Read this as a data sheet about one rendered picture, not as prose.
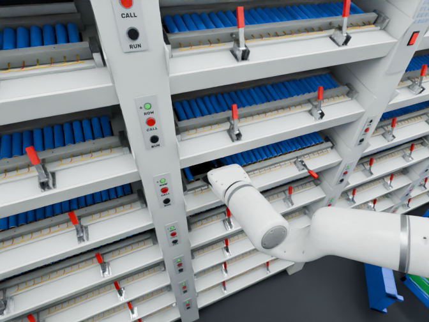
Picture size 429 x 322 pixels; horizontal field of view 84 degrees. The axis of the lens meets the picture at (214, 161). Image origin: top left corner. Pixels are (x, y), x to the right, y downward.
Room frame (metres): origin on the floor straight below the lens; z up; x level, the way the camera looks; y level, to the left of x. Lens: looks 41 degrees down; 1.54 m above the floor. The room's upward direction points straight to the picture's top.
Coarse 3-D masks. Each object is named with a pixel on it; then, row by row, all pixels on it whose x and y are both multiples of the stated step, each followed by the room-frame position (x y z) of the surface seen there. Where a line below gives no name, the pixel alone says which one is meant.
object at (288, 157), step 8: (320, 144) 0.70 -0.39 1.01; (328, 144) 0.70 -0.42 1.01; (296, 152) 0.65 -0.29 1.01; (304, 152) 0.66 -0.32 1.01; (312, 152) 0.67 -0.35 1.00; (328, 152) 0.68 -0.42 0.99; (272, 160) 0.61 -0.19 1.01; (280, 160) 0.61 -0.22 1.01; (288, 160) 0.63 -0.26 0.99; (248, 168) 0.57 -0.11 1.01; (256, 168) 0.58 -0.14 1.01; (192, 184) 0.50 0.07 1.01; (200, 184) 0.50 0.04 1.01; (208, 184) 0.51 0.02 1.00; (200, 192) 0.49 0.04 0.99
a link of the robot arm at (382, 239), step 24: (336, 216) 0.25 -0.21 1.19; (360, 216) 0.24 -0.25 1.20; (384, 216) 0.24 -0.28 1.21; (288, 240) 0.29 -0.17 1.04; (312, 240) 0.24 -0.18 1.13; (336, 240) 0.22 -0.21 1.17; (360, 240) 0.21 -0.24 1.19; (384, 240) 0.20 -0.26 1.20; (408, 240) 0.19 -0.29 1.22; (384, 264) 0.18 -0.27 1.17
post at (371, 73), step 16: (400, 0) 0.70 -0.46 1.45; (416, 0) 0.67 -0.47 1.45; (416, 48) 0.70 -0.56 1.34; (352, 64) 0.76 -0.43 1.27; (368, 64) 0.72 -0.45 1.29; (384, 64) 0.67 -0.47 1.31; (368, 80) 0.70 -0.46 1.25; (384, 80) 0.68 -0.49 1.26; (384, 96) 0.69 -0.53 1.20; (368, 112) 0.67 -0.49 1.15; (336, 128) 0.73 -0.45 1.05; (352, 128) 0.68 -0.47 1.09; (352, 144) 0.67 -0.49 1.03; (352, 160) 0.69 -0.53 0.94; (336, 176) 0.67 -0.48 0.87; (336, 192) 0.69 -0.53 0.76; (288, 272) 0.68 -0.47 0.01
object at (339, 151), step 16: (336, 144) 0.70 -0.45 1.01; (304, 160) 0.64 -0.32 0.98; (320, 160) 0.65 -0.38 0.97; (336, 160) 0.66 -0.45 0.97; (256, 176) 0.57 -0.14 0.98; (272, 176) 0.57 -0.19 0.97; (288, 176) 0.58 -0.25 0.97; (208, 192) 0.50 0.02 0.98; (192, 208) 0.44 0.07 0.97; (208, 208) 0.47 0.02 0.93
